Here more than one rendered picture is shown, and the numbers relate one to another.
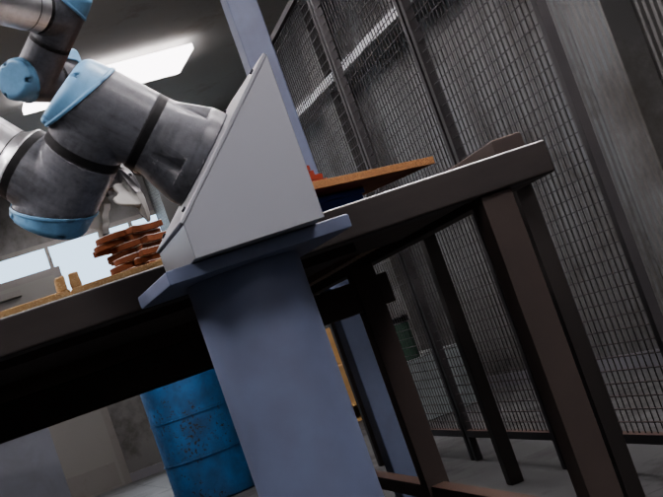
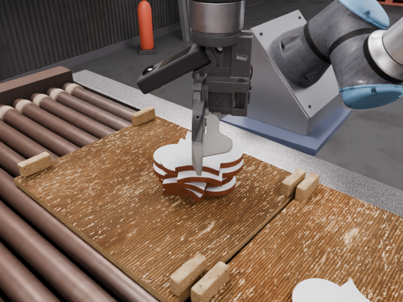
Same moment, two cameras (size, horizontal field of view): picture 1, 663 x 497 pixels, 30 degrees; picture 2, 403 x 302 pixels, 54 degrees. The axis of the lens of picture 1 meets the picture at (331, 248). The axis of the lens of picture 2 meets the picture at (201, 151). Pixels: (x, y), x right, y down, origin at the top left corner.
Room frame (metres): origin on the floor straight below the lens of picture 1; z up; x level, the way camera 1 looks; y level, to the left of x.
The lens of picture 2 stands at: (2.56, 0.79, 1.36)
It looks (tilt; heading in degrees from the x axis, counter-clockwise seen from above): 32 degrees down; 234
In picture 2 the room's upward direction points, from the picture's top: straight up
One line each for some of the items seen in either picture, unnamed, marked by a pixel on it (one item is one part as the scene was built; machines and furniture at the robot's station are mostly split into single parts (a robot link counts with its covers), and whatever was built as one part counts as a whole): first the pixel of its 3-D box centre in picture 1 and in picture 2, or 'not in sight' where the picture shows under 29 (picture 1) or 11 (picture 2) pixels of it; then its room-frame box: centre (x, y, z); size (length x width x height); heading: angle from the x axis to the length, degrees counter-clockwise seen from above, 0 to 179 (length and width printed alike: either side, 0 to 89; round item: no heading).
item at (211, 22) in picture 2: not in sight; (216, 14); (2.22, 0.35, 1.23); 0.08 x 0.08 x 0.05
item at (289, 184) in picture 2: (74, 281); (293, 182); (2.11, 0.43, 0.95); 0.06 x 0.02 x 0.03; 13
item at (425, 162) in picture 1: (296, 207); not in sight; (2.97, 0.05, 1.03); 0.50 x 0.50 x 0.02; 48
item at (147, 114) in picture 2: not in sight; (143, 115); (2.20, 0.05, 0.95); 0.06 x 0.02 x 0.03; 13
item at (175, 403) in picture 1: (199, 431); not in sight; (7.57, 1.13, 0.41); 0.54 x 0.54 x 0.82
